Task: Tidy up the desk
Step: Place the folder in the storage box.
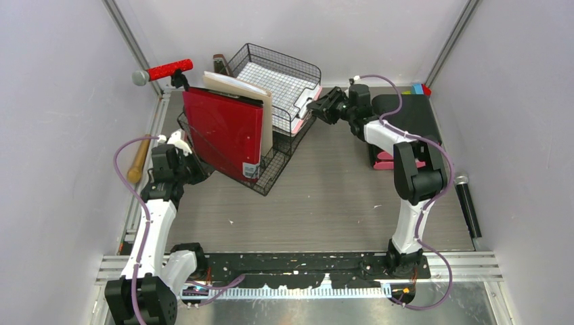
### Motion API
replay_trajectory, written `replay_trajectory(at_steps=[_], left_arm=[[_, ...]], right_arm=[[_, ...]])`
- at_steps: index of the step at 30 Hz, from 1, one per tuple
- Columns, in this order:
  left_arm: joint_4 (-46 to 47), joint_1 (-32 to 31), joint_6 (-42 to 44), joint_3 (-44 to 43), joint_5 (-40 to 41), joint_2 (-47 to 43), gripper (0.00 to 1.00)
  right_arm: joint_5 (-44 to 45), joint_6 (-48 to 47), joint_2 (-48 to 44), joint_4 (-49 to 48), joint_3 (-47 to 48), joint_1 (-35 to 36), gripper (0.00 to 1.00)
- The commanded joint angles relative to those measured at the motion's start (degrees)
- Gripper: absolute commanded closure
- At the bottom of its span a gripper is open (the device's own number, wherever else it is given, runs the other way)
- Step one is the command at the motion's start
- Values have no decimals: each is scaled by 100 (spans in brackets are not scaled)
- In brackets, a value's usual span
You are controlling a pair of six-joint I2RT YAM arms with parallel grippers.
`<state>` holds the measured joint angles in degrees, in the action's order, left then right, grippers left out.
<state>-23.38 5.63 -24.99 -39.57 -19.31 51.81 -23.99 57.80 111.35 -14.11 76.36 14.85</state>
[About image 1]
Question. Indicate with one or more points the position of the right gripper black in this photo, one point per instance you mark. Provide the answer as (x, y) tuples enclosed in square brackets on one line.
[(320, 107)]

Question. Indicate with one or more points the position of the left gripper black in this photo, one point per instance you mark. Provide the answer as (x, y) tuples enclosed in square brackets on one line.
[(200, 175)]

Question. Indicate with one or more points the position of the black wire mesh organizer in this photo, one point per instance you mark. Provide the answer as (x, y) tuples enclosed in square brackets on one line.
[(277, 145)]

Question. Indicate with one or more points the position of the red notebook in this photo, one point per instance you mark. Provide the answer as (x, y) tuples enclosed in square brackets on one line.
[(226, 131)]

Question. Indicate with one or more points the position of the black pink drawer cabinet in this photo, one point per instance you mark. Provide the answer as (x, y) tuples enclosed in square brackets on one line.
[(416, 116)]

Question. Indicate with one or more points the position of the pink clipboard with paper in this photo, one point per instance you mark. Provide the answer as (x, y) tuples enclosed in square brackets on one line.
[(298, 123)]

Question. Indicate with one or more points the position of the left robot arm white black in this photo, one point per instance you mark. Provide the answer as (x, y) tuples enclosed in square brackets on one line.
[(147, 290)]

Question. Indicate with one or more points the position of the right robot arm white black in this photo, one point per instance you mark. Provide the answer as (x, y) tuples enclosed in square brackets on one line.
[(419, 173)]

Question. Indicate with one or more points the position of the white grid clipboard in tray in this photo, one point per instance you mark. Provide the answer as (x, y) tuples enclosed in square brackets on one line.
[(290, 95)]

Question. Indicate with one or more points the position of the wooden stick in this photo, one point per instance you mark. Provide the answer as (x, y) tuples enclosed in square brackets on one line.
[(135, 172)]

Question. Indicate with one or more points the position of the colourful toy blocks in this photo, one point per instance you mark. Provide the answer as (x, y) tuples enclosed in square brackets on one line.
[(418, 89)]

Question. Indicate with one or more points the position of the black stand in organizer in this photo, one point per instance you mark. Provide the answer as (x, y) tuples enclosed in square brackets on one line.
[(179, 80)]

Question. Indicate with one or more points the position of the red glitter microphone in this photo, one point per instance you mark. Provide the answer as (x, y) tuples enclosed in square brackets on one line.
[(142, 77)]

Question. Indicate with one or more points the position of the brown object behind organizer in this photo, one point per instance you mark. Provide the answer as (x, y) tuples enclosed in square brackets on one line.
[(221, 66)]

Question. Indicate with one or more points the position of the black microphone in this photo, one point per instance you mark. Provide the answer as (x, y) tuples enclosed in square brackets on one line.
[(461, 183)]

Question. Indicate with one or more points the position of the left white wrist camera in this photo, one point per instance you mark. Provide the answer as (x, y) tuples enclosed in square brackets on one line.
[(178, 139)]

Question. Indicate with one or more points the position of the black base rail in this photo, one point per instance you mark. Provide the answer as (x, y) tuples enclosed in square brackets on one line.
[(305, 270)]

